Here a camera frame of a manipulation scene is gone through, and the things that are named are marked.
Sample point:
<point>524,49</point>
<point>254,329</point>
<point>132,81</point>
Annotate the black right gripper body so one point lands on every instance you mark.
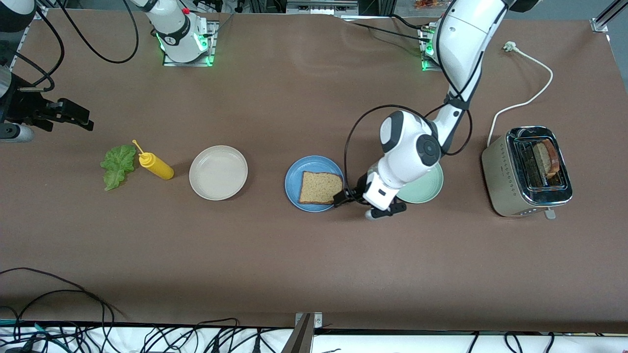
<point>25,106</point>

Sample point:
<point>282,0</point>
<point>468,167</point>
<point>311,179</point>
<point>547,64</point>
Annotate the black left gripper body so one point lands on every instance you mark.
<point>357,190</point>

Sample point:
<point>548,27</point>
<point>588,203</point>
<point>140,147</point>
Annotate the brown bread slice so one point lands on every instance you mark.
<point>544,159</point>
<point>319,189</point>

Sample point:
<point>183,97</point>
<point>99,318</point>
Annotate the green lettuce leaf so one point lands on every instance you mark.
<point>117,164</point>

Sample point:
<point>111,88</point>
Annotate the yellow mustard squeeze bottle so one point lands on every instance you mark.
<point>157,167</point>

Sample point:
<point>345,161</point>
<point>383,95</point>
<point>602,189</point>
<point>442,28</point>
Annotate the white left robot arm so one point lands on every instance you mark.
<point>461,39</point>

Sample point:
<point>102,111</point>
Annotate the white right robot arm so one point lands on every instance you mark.
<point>179,29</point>

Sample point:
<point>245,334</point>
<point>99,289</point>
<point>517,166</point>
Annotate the blue plate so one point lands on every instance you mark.
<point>293,184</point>

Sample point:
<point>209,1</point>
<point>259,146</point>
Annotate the mint green plate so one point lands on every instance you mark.
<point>427,189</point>

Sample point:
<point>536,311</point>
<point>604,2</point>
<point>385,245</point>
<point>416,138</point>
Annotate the beige plate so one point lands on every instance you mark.
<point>218,172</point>

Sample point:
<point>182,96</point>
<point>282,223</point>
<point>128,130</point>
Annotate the silver two-slot toaster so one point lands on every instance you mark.
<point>500,176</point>

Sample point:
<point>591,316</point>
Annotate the grey metal box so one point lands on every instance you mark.
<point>319,6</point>

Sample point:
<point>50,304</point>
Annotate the orange packet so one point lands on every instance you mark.
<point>427,4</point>

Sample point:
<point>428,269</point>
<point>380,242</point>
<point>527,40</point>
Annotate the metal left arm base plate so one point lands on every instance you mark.
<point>425,61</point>

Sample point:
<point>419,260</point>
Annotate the aluminium profile bracket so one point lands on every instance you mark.
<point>301,338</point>

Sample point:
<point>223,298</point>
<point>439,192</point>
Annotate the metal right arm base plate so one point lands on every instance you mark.
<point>212,54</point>

